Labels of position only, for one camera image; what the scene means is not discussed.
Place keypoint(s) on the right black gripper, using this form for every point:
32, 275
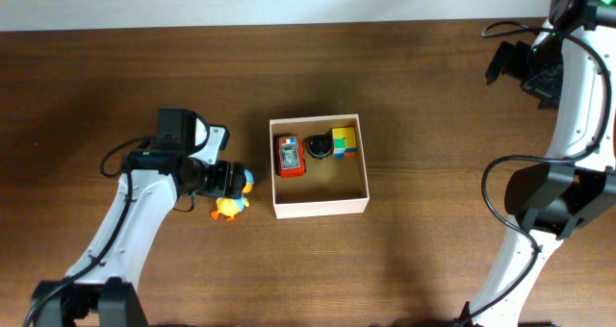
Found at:
548, 90

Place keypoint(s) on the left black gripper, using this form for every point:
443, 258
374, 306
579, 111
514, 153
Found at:
220, 185

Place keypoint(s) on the yellow duck toy blue hat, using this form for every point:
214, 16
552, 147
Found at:
230, 207

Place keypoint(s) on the red toy truck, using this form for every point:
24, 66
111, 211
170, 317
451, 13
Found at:
290, 156

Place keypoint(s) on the black round cap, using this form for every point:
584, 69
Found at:
320, 146

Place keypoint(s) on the colourful puzzle cube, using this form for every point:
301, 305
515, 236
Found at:
344, 144

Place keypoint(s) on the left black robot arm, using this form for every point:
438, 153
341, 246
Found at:
105, 279

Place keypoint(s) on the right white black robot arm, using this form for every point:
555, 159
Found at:
570, 67

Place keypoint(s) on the white cardboard box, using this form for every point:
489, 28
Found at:
329, 186

